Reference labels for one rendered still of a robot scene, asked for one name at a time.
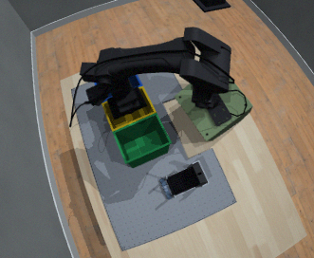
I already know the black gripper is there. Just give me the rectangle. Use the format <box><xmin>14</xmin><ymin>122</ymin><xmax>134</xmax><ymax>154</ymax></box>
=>
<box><xmin>116</xmin><ymin>79</ymin><xmax>140</xmax><ymax>114</ymax></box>

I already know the blue bin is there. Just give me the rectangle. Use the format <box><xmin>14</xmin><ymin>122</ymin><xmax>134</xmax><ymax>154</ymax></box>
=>
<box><xmin>104</xmin><ymin>75</ymin><xmax>143</xmax><ymax>102</ymax></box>

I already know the yellow open bin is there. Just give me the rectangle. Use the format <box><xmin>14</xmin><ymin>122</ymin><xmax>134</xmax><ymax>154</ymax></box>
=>
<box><xmin>102</xmin><ymin>87</ymin><xmax>156</xmax><ymax>132</ymax></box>

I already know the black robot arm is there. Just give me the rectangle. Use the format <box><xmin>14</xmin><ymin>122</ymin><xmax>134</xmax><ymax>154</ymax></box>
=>
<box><xmin>80</xmin><ymin>27</ymin><xmax>231</xmax><ymax>126</ymax></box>

